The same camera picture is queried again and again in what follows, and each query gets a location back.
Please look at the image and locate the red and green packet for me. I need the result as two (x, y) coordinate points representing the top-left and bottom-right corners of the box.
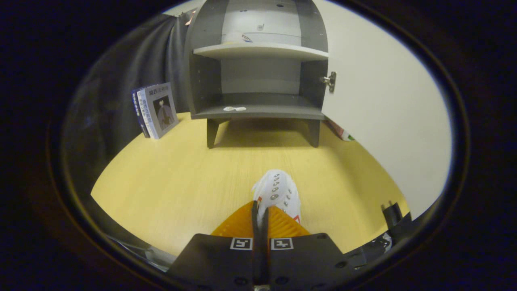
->
(326, 118), (356, 142)

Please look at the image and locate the white shoe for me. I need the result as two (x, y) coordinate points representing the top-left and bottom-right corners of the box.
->
(252, 169), (302, 225)

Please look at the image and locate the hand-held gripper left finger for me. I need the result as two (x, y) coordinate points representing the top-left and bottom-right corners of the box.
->
(166, 200), (262, 291)

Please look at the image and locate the metal door hinge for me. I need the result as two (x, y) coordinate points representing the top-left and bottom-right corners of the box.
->
(322, 72), (337, 93)

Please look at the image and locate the black backdrop cloth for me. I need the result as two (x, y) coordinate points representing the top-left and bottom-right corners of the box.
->
(61, 12), (195, 211)

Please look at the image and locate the grey cover book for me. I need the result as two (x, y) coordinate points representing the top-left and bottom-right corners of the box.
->
(137, 82), (179, 140)

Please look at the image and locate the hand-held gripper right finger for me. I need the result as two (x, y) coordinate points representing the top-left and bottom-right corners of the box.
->
(261, 205), (357, 291)

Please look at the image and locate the grey cabinet shelf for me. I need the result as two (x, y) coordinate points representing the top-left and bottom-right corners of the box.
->
(193, 42), (330, 61)

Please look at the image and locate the grey shoe cabinet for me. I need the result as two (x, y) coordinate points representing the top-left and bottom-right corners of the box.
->
(184, 0), (330, 149)

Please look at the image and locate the white shoe cabinet door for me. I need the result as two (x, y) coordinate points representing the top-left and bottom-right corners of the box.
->
(313, 0), (452, 221)

